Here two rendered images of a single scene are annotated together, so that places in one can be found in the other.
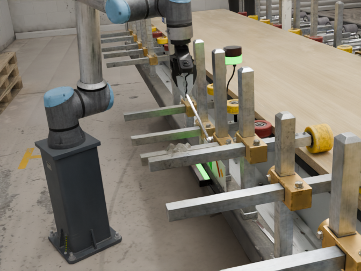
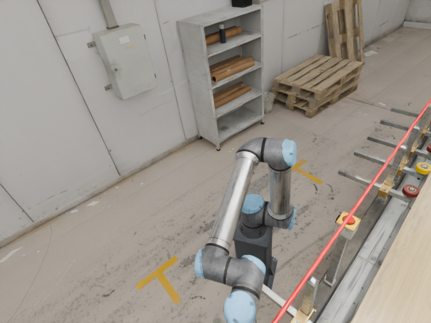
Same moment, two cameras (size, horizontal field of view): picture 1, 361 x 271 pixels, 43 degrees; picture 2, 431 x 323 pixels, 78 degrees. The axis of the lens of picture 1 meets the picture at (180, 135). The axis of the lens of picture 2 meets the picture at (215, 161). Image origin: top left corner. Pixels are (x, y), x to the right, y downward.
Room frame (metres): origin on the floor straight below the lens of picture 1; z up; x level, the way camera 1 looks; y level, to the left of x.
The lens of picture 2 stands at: (1.45, -0.31, 2.15)
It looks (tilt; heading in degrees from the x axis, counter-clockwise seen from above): 39 degrees down; 61
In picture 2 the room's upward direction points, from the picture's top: 9 degrees counter-clockwise
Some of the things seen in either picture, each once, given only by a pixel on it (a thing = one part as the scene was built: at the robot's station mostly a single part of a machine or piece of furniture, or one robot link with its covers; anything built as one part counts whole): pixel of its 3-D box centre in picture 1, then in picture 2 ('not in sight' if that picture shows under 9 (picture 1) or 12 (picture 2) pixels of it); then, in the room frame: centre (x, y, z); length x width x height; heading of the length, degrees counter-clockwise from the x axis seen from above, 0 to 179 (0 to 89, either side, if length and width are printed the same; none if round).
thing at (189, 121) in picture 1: (187, 92); (306, 306); (1.94, -0.05, 0.88); 0.04 x 0.04 x 0.48; 11
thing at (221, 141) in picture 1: (224, 144); not in sight; (1.42, -0.15, 0.85); 0.14 x 0.06 x 0.05; 11
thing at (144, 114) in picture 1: (173, 110); (286, 307); (1.88, 0.02, 0.82); 0.44 x 0.03 x 0.04; 101
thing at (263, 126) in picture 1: (259, 138); not in sight; (1.43, -0.27, 0.85); 0.08 x 0.08 x 0.11
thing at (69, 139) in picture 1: (65, 132); (253, 222); (2.16, 0.58, 0.65); 0.19 x 0.19 x 0.10
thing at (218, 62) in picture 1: (221, 119); not in sight; (1.45, -0.14, 0.93); 0.04 x 0.04 x 0.48; 11
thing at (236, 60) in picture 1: (232, 58); not in sight; (1.46, -0.19, 1.13); 0.06 x 0.06 x 0.02
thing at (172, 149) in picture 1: (178, 146); not in sight; (1.38, 0.01, 0.87); 0.09 x 0.07 x 0.02; 101
